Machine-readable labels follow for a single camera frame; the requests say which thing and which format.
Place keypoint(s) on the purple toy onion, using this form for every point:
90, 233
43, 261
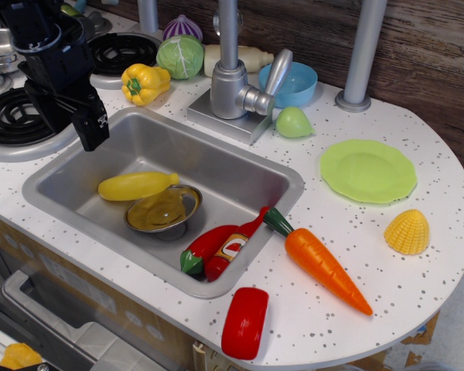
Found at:
182, 25

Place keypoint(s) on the red toy ketchup bottle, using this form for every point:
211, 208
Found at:
232, 246

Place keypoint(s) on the black burner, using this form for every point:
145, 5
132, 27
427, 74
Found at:
114, 52
20, 123

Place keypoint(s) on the metal pot lid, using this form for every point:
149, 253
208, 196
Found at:
163, 211

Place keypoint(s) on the green toy can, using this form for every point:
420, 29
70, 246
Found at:
71, 11

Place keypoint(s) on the silver toy sink basin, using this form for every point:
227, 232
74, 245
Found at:
235, 185

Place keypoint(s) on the front left black burner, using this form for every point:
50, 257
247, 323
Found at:
20, 123

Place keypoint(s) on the yellow toy below counter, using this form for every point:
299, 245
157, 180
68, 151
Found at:
19, 355

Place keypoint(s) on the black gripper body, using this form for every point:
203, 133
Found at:
58, 66

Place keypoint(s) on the green toy cabbage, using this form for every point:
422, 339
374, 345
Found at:
182, 56

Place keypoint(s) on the grey support pole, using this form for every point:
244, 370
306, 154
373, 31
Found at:
354, 97
148, 16

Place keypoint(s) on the grey left support pole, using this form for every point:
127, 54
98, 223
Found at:
148, 16

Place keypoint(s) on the grey right support pole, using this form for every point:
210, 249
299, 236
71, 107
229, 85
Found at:
354, 97

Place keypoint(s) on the orange toy carrot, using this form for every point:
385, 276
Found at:
311, 255

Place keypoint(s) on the red toy cheese wheel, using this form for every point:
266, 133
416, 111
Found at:
243, 326

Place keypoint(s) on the cream toy bottle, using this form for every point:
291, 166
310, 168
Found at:
253, 58

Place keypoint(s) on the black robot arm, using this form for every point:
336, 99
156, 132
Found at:
43, 12

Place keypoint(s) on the yellow toy corn piece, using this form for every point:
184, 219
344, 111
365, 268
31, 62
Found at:
408, 233

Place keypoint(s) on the light green toy pear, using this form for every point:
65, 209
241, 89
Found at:
292, 122

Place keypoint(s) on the yellow toy squash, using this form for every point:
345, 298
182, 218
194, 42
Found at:
135, 185

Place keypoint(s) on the light green plastic plate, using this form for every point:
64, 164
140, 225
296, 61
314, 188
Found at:
368, 171

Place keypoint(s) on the yellow toy bell pepper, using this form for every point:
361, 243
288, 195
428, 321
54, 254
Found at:
142, 84

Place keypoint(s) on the red toy chili pepper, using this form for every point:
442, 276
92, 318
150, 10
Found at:
195, 257

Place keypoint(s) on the silver stove knob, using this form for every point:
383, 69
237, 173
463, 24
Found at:
100, 23

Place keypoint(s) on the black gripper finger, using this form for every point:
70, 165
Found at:
91, 124

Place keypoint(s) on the silver toy faucet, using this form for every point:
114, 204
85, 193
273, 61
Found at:
232, 106

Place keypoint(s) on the grey oven door handle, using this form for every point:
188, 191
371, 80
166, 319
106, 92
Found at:
56, 322

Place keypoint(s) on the blue plastic bowl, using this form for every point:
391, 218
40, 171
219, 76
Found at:
298, 88

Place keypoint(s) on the rear right black burner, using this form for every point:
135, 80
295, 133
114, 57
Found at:
114, 52

